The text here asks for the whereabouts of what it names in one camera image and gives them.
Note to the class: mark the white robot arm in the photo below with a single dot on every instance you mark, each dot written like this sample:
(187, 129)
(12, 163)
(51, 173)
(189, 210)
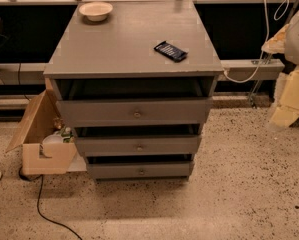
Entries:
(286, 42)

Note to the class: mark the white bowl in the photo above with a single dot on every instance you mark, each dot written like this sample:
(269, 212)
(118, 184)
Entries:
(96, 11)

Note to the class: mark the grey top drawer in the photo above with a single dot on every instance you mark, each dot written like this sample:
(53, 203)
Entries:
(93, 113)

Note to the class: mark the grey drawer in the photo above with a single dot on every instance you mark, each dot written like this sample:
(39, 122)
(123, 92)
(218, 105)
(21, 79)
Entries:
(140, 170)
(93, 113)
(138, 145)

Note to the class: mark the grey middle drawer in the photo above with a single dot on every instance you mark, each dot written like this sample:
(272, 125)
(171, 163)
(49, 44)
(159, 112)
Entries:
(138, 145)

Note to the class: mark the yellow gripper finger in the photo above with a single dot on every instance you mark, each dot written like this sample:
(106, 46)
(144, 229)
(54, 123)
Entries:
(276, 44)
(286, 111)

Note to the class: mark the metal stand pole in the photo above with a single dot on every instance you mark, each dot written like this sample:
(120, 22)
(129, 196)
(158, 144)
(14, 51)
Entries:
(272, 54)

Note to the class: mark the grey drawer cabinet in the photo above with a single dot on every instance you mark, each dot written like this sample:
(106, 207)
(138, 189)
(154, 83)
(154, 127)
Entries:
(115, 59)

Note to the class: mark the green white items in box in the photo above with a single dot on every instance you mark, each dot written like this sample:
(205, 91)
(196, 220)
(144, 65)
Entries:
(64, 135)

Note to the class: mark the dark blue snack packet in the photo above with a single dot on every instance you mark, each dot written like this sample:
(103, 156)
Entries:
(170, 51)

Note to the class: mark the open cardboard box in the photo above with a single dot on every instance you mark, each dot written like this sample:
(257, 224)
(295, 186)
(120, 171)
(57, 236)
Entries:
(38, 123)

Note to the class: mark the grey bottom drawer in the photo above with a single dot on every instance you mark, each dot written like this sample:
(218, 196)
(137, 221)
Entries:
(140, 170)

